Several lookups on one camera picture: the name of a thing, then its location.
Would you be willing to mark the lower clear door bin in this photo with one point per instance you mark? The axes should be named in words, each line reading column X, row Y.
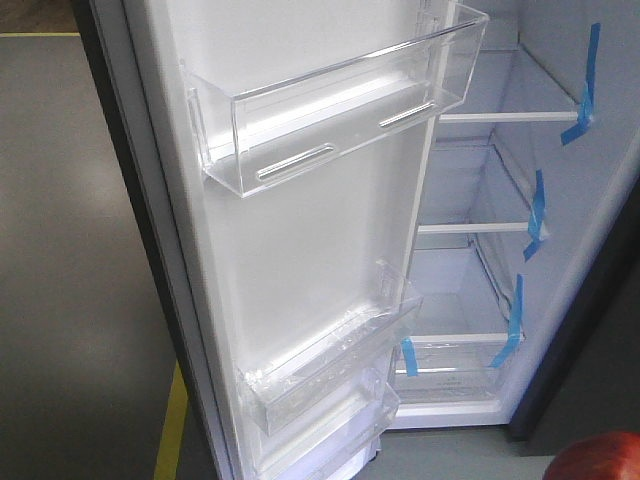
column 333, row 438

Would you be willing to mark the clear door bin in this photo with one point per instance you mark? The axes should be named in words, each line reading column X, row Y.
column 254, row 140
column 277, row 393
column 333, row 438

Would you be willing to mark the refrigerator door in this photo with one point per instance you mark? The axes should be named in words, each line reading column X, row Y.
column 245, row 280

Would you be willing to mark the dark grey refrigerator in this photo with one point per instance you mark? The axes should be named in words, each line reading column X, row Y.
column 526, row 184

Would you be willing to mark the clear crisper drawer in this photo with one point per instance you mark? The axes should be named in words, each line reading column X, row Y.
column 452, row 367

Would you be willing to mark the middle clear door bin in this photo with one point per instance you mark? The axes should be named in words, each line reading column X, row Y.
column 277, row 393

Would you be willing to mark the red yellow apple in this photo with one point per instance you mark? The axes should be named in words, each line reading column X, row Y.
column 613, row 455

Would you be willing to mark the upper clear door bin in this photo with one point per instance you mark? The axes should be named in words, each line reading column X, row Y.
column 254, row 140

